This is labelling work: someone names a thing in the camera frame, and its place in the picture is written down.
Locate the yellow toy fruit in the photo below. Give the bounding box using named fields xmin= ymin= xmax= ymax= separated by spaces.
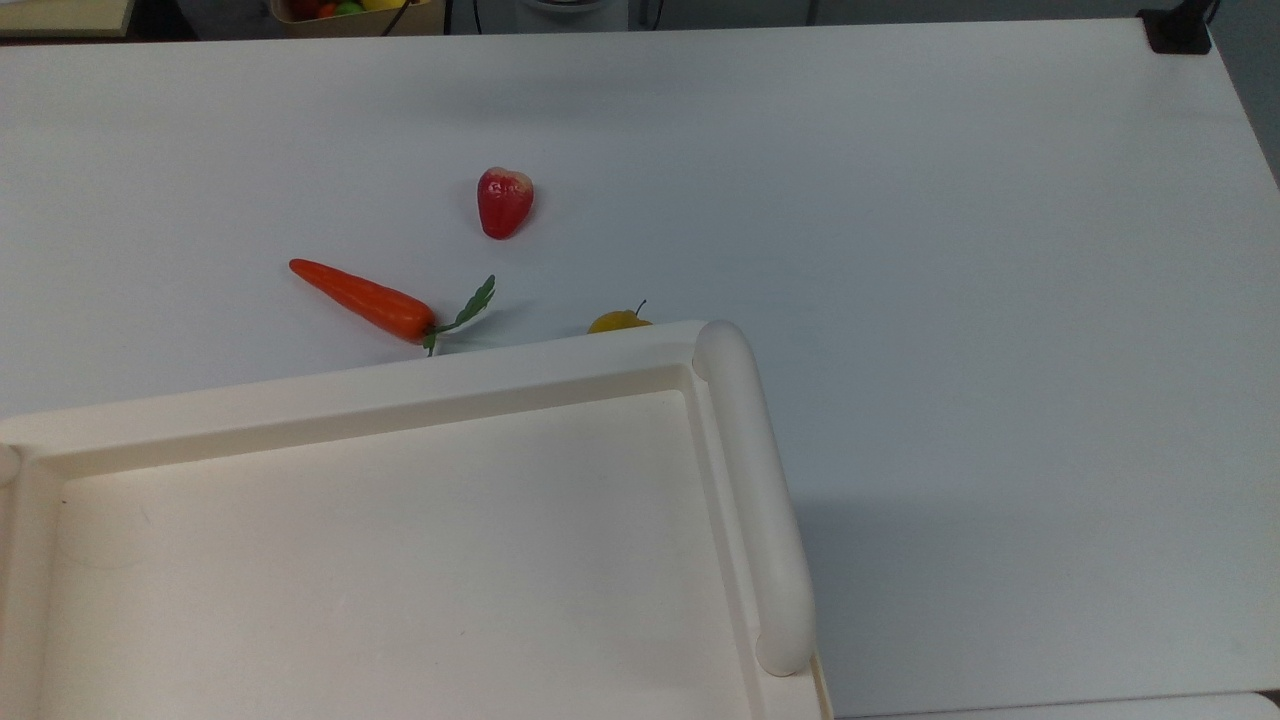
xmin=587 ymin=299 xmax=654 ymax=335

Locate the black table clamp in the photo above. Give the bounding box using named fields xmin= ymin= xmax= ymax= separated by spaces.
xmin=1137 ymin=0 xmax=1221 ymax=55

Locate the light wooden board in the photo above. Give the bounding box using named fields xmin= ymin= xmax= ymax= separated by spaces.
xmin=0 ymin=0 xmax=137 ymax=39

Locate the cream plastic tray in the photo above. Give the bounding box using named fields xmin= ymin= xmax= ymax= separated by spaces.
xmin=0 ymin=320 xmax=834 ymax=720

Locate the red toy strawberry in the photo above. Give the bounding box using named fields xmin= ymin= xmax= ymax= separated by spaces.
xmin=476 ymin=167 xmax=535 ymax=241

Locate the cardboard box of toy fruit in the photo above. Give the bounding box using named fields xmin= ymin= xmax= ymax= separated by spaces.
xmin=268 ymin=0 xmax=447 ymax=39

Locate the orange toy carrot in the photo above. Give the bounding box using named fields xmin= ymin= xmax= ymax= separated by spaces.
xmin=289 ymin=258 xmax=497 ymax=357

